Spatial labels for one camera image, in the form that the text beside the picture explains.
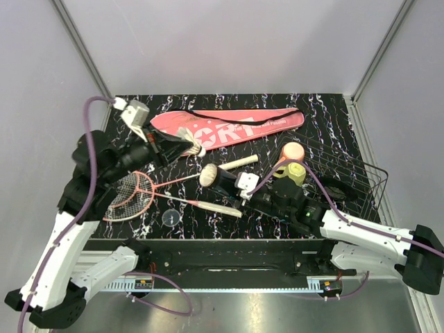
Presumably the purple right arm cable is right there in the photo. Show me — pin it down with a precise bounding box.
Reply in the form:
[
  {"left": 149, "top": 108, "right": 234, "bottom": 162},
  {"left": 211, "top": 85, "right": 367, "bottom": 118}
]
[{"left": 248, "top": 159, "right": 444, "bottom": 301}]

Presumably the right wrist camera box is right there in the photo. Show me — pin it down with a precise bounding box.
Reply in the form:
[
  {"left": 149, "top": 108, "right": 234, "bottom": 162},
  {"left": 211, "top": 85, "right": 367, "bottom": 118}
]
[{"left": 234, "top": 172, "right": 259, "bottom": 194}]

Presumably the pink racket bag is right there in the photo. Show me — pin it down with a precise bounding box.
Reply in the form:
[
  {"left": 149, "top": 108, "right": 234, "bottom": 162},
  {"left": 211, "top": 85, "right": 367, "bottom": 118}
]
[{"left": 151, "top": 108, "right": 305, "bottom": 151}]

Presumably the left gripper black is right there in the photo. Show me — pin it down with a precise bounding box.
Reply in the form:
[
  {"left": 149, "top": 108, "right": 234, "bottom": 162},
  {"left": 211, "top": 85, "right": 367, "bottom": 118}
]
[{"left": 103, "top": 119, "right": 195, "bottom": 183}]

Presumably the black shuttlecock tube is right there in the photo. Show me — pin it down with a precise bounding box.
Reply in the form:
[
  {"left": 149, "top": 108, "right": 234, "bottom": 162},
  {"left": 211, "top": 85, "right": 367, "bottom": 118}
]
[{"left": 198, "top": 164, "right": 239, "bottom": 196}]

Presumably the black object in rack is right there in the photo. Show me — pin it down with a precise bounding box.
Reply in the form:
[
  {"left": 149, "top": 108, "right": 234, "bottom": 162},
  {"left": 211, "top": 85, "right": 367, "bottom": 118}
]
[{"left": 324, "top": 183, "right": 358, "bottom": 201}]

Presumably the yellow-green mug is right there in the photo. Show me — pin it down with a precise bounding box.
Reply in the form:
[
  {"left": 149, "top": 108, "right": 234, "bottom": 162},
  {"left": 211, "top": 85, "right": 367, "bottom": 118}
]
[{"left": 273, "top": 162, "right": 306, "bottom": 187}]

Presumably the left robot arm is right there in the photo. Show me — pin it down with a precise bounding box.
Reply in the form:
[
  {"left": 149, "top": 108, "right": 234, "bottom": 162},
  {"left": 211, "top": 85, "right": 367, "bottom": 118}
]
[{"left": 5, "top": 126, "right": 194, "bottom": 332}]

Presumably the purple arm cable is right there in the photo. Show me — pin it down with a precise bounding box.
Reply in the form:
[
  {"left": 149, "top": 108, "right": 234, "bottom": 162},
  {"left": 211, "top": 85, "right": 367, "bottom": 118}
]
[
  {"left": 17, "top": 96, "right": 194, "bottom": 331},
  {"left": 248, "top": 159, "right": 444, "bottom": 301}
]

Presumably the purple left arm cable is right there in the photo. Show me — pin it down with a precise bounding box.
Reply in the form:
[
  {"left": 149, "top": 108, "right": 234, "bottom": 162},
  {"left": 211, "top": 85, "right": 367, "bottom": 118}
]
[{"left": 17, "top": 96, "right": 194, "bottom": 331}]

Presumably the clear tube lid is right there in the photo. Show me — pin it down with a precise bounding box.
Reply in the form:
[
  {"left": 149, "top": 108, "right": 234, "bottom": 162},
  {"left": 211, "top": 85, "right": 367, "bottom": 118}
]
[{"left": 162, "top": 209, "right": 181, "bottom": 228}]

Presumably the black base frame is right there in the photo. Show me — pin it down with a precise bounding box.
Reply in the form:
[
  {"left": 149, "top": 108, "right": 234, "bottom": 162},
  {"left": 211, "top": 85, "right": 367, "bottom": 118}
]
[{"left": 76, "top": 237, "right": 348, "bottom": 278}]

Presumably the white shuttlecock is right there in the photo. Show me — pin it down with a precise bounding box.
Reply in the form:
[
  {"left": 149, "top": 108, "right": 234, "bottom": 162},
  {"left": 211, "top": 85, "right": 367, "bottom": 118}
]
[{"left": 176, "top": 127, "right": 206, "bottom": 157}]

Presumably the black wire rack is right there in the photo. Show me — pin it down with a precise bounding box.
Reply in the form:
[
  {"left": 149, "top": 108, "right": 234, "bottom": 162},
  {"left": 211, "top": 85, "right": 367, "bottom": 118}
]
[{"left": 266, "top": 131, "right": 388, "bottom": 223}]

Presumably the pink mug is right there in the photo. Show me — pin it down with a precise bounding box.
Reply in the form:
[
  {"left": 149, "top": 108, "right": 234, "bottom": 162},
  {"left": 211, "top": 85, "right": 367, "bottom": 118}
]
[{"left": 277, "top": 142, "right": 305, "bottom": 163}]

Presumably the pink racket white grip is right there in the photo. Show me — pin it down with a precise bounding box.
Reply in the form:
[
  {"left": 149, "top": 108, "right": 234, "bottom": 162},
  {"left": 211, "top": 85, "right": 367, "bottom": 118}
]
[{"left": 103, "top": 155, "right": 259, "bottom": 222}]

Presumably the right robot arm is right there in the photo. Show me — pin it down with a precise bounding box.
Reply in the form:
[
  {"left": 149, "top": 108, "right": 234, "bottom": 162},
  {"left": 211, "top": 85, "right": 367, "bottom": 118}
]
[{"left": 209, "top": 173, "right": 443, "bottom": 296}]

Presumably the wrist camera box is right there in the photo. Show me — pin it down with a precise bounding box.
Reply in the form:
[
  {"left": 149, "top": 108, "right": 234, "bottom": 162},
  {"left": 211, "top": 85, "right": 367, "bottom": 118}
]
[
  {"left": 234, "top": 172, "right": 259, "bottom": 194},
  {"left": 121, "top": 99, "right": 149, "bottom": 128}
]

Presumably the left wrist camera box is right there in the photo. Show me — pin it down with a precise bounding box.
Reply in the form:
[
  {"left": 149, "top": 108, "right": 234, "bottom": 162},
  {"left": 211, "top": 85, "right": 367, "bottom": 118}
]
[{"left": 121, "top": 99, "right": 149, "bottom": 128}]

